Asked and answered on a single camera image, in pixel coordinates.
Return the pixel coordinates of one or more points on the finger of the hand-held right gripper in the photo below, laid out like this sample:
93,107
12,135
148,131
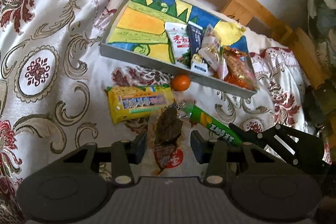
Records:
252,136

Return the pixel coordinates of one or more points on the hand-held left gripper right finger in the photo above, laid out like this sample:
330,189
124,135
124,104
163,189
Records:
197,145

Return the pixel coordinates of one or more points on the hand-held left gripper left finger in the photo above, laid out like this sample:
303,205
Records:
141,147

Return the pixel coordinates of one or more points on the green corn sausage packet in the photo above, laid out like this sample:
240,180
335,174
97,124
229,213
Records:
215,125

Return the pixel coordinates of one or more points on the clear brown meat snack packet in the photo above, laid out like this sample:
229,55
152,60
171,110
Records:
168,127

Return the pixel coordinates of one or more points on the clear packet with red print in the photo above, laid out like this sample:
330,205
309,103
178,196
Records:
236,64

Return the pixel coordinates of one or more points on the clear nut bar packet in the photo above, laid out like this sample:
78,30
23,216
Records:
211,37

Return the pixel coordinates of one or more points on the dark blue white snack packet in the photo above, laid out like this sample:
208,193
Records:
195,37

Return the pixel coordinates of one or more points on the grey tray with painted bottom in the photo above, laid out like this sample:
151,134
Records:
141,24

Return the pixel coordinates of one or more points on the yellow snack packet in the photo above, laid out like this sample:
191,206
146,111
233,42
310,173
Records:
136,104

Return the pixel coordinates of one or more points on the orange red snack packet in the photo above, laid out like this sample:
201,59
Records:
239,81

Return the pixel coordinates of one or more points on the tangerine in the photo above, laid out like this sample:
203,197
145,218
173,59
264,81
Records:
180,82

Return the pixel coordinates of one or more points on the white green vegetable snack packet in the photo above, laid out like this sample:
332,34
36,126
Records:
178,43

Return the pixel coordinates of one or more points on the floral satin bedspread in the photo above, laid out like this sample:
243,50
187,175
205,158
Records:
52,69

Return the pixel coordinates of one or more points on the floral curtain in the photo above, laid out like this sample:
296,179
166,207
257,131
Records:
321,3

